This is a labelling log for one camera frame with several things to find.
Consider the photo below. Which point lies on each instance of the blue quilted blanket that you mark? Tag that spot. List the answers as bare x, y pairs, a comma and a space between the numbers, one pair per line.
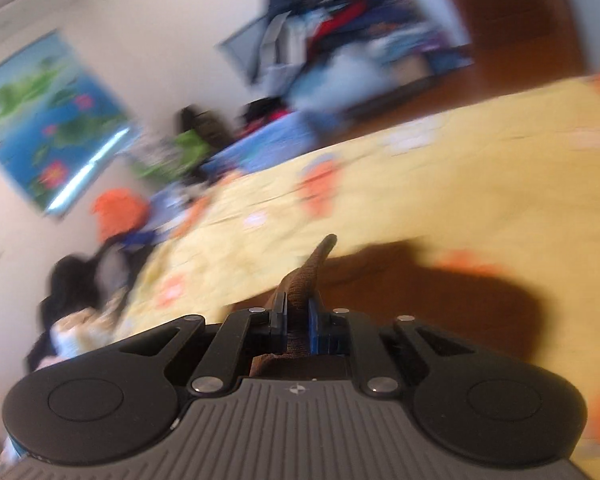
288, 137

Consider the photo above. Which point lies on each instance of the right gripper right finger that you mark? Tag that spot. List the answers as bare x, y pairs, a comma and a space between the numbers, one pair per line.
343, 332

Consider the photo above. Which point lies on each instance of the orange cloth bundle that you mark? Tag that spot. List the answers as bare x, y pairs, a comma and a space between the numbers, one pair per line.
118, 211

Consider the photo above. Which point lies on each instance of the yellow floral bed quilt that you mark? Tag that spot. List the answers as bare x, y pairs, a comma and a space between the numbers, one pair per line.
510, 185

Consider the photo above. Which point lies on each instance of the black bag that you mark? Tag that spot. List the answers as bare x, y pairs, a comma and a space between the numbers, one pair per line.
208, 125

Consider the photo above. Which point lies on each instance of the brown knit sweater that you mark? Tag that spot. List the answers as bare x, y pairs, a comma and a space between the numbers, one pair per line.
385, 281

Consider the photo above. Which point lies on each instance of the grey framed panel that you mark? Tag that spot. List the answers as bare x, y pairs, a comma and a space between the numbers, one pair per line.
243, 49

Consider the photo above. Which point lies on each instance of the lotus flower wall poster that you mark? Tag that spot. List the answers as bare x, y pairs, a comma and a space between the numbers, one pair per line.
59, 125

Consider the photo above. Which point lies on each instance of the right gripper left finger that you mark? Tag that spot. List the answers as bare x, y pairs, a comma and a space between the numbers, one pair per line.
245, 335

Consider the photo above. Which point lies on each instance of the brown wooden door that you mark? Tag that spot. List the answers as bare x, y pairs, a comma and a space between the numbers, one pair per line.
521, 44

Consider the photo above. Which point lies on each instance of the pile of assorted clothes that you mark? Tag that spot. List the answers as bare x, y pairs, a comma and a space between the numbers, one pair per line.
338, 55

